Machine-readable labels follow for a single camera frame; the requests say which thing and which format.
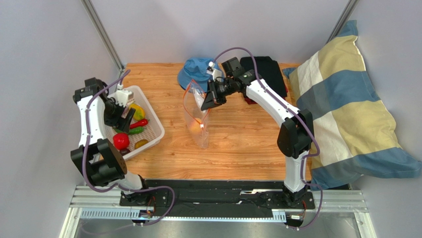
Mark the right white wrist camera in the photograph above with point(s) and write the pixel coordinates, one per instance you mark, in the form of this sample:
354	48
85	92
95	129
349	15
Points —
216	74

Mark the red tomato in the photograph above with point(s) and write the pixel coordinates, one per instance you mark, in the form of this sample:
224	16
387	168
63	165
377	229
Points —
121	141

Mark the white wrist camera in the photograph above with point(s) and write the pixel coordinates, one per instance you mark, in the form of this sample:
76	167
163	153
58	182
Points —
123	97
216	74

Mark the yellow green mango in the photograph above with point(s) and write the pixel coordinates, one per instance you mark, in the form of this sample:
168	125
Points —
139	112

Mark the right aluminium corner post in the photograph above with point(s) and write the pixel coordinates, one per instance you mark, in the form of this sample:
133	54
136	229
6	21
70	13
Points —
344	17

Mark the blue yellow checked pillow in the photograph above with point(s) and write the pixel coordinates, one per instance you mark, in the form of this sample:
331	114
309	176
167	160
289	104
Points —
355	132

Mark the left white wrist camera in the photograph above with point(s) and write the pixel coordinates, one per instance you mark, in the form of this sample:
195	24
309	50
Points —
123	97

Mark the yellow brown passion fruit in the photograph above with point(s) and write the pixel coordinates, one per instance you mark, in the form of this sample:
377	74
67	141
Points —
140	143

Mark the aluminium frame rail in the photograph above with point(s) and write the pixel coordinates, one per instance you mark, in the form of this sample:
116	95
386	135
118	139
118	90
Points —
343	214

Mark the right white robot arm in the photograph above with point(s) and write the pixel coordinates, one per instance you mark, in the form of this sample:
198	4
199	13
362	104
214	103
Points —
296	131

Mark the pink peach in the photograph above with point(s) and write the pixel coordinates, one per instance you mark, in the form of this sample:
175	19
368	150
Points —
195	126

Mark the aluminium corner post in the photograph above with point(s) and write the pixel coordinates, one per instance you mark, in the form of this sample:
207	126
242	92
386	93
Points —
344	17
96	20

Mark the black folded cloth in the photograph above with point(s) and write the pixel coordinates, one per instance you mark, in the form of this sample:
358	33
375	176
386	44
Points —
270	71

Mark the white plastic basket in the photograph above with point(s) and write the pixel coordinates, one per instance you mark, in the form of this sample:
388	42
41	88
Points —
153	132

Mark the red chili pepper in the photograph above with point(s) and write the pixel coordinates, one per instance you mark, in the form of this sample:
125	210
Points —
142	122

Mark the left aluminium corner post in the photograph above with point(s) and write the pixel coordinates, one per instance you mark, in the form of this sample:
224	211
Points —
96	20

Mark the blue bucket hat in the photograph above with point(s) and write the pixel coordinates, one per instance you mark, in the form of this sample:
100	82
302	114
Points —
194	68

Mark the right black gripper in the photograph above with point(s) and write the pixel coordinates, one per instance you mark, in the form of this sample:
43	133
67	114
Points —
214	93

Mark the green chili pepper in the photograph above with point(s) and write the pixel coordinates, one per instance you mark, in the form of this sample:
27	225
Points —
132	131

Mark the clear orange-zip bag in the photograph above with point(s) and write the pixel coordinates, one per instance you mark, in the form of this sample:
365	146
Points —
193	98

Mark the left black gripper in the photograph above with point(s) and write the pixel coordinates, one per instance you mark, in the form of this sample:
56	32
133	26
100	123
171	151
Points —
126	122

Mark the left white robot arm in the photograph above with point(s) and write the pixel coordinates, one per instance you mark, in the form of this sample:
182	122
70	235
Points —
97	159

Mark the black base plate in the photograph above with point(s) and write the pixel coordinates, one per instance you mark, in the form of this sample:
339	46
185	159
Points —
218	198

